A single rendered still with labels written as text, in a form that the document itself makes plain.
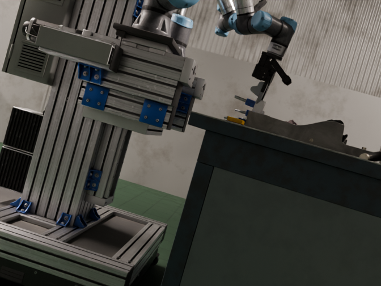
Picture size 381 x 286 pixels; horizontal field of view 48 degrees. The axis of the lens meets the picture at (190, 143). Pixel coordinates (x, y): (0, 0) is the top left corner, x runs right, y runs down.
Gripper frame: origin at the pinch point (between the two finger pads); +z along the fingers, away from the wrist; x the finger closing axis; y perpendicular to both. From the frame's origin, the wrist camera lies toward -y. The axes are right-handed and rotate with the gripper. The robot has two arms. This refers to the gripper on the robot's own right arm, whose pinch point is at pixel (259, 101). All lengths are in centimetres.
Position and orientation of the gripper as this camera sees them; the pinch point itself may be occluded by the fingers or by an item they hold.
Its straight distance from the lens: 184.5
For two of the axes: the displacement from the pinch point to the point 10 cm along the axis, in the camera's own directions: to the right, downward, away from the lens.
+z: -3.7, 9.1, 2.0
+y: -8.9, -4.1, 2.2
